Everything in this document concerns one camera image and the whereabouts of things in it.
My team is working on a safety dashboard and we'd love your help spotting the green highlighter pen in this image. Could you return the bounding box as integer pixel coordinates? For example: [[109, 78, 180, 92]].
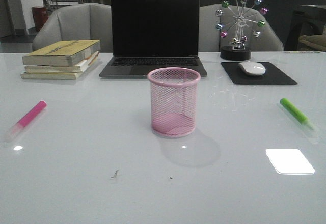
[[280, 98, 318, 138]]

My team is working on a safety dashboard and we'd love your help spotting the pink highlighter pen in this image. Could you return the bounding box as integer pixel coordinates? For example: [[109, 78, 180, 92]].
[[5, 100, 47, 143]]

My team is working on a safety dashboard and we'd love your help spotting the pink mesh pen holder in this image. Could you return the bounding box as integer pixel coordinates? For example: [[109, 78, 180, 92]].
[[147, 67, 201, 137]]

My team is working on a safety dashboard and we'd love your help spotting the dark grey laptop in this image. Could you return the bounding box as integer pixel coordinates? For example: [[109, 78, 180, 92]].
[[99, 0, 207, 78]]

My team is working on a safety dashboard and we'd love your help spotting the middle cream book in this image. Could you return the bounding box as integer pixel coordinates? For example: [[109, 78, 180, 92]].
[[25, 51, 99, 73]]

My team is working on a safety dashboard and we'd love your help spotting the cream book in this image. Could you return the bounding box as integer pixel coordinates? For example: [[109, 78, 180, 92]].
[[20, 69, 84, 79], [25, 51, 99, 73]]

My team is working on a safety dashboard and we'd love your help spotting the right grey armchair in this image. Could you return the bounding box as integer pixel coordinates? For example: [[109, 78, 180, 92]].
[[198, 4, 284, 52]]

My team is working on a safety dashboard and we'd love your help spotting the grey armchair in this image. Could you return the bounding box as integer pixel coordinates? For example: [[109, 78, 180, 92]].
[[198, 4, 284, 52], [32, 3, 113, 53]]

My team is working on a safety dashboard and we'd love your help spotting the white computer mouse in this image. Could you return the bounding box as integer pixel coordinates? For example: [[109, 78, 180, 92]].
[[238, 61, 266, 76]]

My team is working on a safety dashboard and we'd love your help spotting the left grey armchair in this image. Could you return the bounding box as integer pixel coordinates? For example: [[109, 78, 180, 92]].
[[32, 3, 113, 53]]

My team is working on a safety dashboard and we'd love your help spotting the top yellow book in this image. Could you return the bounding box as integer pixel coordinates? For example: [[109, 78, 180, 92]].
[[22, 40, 100, 66]]

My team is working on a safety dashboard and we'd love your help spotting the black mouse pad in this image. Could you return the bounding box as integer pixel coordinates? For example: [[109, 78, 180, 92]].
[[220, 61, 298, 85]]

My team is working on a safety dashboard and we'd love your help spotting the ferris wheel desk toy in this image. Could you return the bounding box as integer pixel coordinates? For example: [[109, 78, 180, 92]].
[[215, 0, 266, 61]]

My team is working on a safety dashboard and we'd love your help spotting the bottom cream book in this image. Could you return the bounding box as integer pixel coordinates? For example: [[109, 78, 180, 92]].
[[20, 69, 84, 79]]

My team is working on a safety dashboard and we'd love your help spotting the red trash bin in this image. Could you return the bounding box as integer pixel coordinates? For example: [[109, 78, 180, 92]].
[[32, 7, 48, 31]]

